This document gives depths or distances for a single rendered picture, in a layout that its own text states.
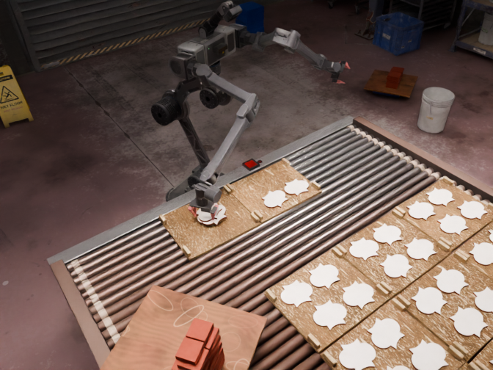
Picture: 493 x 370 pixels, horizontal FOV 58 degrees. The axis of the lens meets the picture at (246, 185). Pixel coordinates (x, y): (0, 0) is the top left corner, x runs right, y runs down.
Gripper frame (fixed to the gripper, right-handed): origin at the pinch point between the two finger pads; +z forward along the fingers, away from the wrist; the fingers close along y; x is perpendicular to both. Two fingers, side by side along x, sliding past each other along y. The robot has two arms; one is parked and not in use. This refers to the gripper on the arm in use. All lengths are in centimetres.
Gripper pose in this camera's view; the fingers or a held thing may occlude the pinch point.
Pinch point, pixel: (204, 216)
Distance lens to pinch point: 224.8
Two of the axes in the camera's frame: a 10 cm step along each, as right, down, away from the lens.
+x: 2.9, -6.1, 7.4
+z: 0.3, 7.8, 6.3
